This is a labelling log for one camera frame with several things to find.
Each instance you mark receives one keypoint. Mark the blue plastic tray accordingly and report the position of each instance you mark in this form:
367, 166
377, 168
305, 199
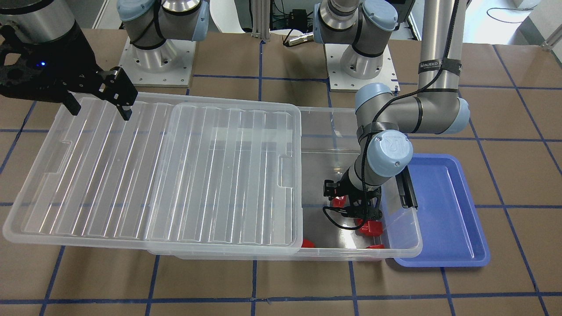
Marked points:
444, 228

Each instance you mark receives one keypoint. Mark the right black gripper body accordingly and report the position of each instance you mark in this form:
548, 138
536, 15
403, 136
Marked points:
74, 59

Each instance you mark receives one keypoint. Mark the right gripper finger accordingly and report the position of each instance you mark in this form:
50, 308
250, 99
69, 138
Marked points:
115, 86
71, 103

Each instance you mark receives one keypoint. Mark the clear plastic storage box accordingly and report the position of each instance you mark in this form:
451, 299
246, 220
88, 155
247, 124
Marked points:
329, 147

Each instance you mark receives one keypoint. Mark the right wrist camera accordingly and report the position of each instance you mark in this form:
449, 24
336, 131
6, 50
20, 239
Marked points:
22, 70

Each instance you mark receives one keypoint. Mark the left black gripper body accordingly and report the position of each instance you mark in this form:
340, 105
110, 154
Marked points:
347, 185

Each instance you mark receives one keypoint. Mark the red block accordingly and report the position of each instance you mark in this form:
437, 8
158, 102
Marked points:
339, 202
376, 246
372, 228
307, 244

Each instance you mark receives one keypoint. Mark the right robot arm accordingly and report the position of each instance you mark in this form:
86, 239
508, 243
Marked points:
149, 23

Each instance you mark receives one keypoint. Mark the black box latch handle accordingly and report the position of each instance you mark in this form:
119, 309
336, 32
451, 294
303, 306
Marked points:
406, 189

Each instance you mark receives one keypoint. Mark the aluminium frame post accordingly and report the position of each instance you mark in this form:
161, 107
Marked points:
260, 15

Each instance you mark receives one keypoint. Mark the white chair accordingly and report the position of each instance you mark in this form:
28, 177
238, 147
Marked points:
225, 16

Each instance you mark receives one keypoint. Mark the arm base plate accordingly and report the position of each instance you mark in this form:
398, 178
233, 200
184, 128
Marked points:
168, 66
349, 71

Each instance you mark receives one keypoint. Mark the clear plastic box lid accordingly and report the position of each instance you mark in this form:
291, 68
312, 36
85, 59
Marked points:
185, 175

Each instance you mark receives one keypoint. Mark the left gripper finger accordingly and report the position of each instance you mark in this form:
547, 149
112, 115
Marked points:
333, 190
360, 212

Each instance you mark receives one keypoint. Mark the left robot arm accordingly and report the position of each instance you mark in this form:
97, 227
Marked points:
383, 119

